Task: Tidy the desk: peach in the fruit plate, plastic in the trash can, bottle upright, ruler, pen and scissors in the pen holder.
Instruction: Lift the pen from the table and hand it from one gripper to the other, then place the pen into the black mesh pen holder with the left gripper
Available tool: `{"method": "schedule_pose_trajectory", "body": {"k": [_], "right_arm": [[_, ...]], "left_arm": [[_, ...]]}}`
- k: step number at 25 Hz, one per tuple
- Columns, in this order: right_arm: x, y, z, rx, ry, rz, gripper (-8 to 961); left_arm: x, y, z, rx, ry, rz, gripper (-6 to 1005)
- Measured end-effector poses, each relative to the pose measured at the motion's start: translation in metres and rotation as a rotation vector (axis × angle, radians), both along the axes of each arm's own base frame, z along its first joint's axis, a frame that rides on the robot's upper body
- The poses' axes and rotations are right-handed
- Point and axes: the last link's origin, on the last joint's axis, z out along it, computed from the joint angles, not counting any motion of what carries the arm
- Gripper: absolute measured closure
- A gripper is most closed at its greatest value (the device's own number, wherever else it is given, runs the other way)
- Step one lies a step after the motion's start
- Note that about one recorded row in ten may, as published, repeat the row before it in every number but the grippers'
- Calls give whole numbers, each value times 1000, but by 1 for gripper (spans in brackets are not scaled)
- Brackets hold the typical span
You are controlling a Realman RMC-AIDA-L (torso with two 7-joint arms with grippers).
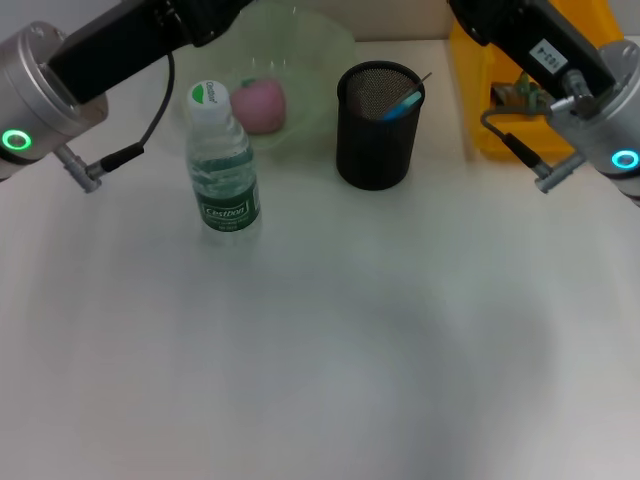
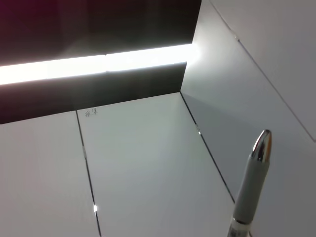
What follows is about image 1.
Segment black mesh pen holder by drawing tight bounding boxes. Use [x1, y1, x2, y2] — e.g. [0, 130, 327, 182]
[334, 60, 427, 191]

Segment pink toy peach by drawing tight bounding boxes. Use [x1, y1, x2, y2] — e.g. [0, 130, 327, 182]
[229, 77, 288, 135]

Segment translucent green fruit bowl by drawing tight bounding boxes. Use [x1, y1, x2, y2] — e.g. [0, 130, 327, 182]
[167, 4, 357, 162]

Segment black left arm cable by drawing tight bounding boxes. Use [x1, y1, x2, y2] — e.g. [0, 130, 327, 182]
[54, 49, 177, 195]

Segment blue safety scissors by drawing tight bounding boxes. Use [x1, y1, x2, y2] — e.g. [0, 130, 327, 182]
[382, 91, 425, 124]

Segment clear green-label water bottle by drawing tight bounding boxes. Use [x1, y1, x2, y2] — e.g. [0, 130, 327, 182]
[184, 79, 263, 247]

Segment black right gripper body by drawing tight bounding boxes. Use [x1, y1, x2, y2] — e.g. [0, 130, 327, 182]
[446, 0, 617, 105]

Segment yellow plastic bin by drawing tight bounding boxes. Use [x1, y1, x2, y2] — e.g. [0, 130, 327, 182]
[448, 0, 626, 161]

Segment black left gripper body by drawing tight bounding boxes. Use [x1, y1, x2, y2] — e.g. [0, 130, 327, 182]
[47, 0, 257, 106]

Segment green plastic wrapper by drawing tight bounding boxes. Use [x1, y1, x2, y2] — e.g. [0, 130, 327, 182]
[491, 69, 551, 109]

